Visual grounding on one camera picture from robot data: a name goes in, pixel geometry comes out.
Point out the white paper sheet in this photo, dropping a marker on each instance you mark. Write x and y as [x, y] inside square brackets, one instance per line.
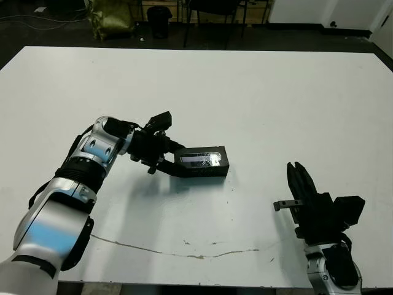
[40, 9]

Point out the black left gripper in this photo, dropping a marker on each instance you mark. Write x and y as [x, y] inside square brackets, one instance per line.
[147, 147]

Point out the small black wall knob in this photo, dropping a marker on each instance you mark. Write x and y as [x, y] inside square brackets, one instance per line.
[332, 24]

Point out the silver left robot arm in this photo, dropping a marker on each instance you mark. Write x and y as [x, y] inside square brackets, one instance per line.
[40, 227]

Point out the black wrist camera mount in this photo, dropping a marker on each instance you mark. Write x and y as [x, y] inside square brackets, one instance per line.
[350, 209]
[161, 120]

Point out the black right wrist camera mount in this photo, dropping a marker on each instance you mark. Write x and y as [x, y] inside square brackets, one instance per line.
[350, 209]

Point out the black waste bin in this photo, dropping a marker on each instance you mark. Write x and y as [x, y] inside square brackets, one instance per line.
[159, 21]

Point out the yellowish plastic bag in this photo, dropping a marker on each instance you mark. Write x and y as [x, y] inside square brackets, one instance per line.
[113, 18]

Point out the black printed box lid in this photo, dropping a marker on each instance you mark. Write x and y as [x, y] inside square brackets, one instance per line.
[208, 172]

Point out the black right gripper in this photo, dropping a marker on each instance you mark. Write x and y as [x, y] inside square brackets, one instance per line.
[316, 218]

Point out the black mesh office chair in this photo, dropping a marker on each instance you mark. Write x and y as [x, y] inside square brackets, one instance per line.
[212, 6]

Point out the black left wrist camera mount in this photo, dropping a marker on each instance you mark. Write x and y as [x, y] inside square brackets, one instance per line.
[161, 120]

